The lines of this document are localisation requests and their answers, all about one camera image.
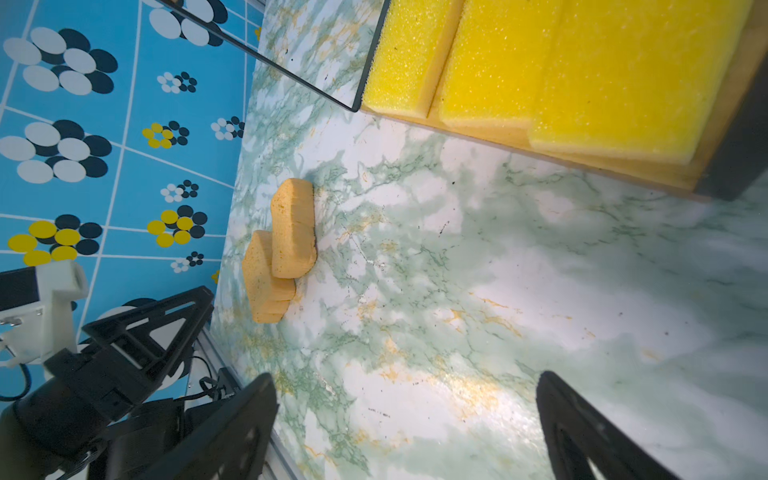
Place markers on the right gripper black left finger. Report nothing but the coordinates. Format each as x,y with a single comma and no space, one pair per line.
231,444

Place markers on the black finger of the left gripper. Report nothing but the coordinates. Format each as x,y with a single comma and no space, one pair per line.
154,337

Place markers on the yellow sponge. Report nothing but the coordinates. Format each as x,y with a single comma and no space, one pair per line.
635,80
410,56
495,68

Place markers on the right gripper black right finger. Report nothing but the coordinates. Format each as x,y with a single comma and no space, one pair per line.
578,437

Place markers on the tan sponge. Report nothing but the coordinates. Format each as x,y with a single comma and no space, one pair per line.
269,297
293,229

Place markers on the wooden three-tier shelf black frame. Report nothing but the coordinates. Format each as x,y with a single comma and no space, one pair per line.
329,46

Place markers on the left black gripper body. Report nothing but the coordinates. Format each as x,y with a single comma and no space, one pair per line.
59,422

